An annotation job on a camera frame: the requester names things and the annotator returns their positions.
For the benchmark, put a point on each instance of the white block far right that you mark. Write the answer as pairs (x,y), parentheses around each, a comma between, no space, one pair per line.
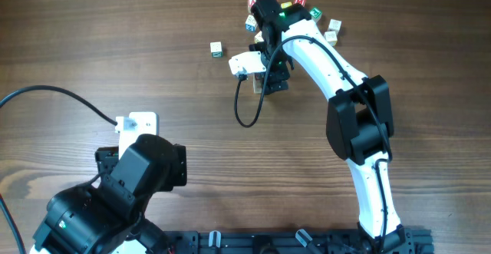
(335,26)

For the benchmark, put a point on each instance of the white yellow-edged block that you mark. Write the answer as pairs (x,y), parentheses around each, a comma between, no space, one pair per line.
(331,37)

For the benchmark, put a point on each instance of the yellow block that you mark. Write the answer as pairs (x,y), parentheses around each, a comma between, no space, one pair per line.
(286,4)

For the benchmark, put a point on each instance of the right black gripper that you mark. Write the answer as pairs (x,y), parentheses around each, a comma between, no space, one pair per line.
(272,79)

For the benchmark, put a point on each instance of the red M block right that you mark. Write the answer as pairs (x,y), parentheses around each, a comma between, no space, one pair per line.
(301,2)

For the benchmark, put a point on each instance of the white green-sided block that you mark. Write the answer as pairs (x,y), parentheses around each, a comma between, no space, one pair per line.
(216,49)

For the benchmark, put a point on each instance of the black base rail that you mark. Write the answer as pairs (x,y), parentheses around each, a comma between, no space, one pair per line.
(409,241)

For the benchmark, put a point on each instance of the white blue C block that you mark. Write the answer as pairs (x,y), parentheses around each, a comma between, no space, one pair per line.
(257,85)

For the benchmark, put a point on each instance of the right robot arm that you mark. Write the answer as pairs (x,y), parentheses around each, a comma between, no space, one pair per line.
(359,118)

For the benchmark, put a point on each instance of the green block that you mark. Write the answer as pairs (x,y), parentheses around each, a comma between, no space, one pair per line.
(316,14)

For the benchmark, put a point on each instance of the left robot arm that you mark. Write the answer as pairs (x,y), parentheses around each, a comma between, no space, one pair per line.
(97,219)

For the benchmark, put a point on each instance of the white yellow-sided block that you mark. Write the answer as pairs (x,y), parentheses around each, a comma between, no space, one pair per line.
(258,38)

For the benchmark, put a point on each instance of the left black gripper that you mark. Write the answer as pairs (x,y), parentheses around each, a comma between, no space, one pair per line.
(107,158)

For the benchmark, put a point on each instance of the white blue-sided block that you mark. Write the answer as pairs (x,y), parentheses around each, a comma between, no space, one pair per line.
(250,23)

